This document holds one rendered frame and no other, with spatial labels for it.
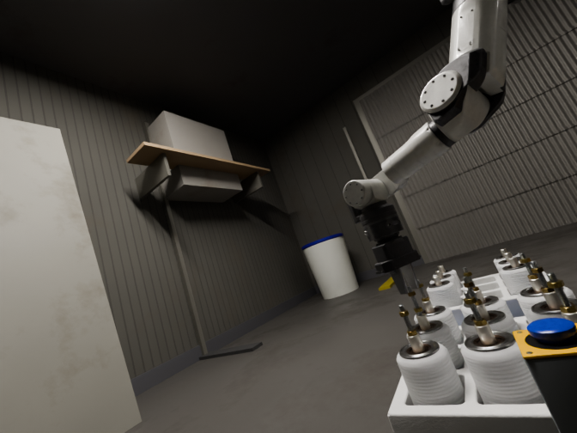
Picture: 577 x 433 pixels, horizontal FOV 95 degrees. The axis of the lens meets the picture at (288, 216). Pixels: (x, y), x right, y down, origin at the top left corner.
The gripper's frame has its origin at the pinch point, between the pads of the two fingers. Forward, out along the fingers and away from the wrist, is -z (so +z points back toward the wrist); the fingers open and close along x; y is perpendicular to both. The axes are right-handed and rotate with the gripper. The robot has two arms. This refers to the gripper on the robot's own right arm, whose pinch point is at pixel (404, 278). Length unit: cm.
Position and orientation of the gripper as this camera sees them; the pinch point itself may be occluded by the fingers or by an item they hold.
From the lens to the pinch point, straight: 71.2
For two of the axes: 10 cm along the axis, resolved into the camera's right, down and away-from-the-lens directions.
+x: 8.7, -2.2, 4.3
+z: -3.3, -9.2, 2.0
